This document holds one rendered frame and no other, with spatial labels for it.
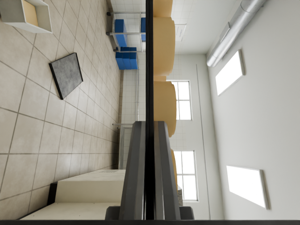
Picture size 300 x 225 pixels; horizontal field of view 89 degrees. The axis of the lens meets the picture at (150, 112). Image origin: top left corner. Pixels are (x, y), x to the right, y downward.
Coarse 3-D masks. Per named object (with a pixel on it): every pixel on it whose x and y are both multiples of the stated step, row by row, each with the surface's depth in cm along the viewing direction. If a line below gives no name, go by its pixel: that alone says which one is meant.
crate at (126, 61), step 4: (124, 48) 451; (128, 48) 451; (124, 52) 448; (128, 52) 448; (124, 56) 444; (128, 56) 444; (124, 60) 451; (128, 60) 451; (124, 64) 472; (128, 64) 472; (128, 68) 494
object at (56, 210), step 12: (60, 204) 139; (72, 204) 139; (84, 204) 139; (96, 204) 139; (108, 204) 139; (120, 204) 139; (24, 216) 120; (36, 216) 112; (48, 216) 112; (60, 216) 112; (72, 216) 112; (84, 216) 112; (96, 216) 112
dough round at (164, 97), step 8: (160, 88) 12; (168, 88) 12; (160, 96) 12; (168, 96) 12; (160, 104) 11; (168, 104) 11; (176, 104) 12; (160, 112) 11; (168, 112) 11; (176, 112) 12; (160, 120) 11; (168, 120) 11; (168, 128) 12
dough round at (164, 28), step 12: (156, 24) 12; (168, 24) 12; (156, 36) 12; (168, 36) 12; (156, 48) 12; (168, 48) 12; (156, 60) 13; (168, 60) 13; (156, 72) 14; (168, 72) 14
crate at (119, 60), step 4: (116, 48) 453; (116, 52) 448; (120, 52) 448; (116, 56) 444; (120, 56) 444; (116, 60) 453; (120, 60) 452; (120, 64) 472; (120, 68) 492; (124, 68) 492
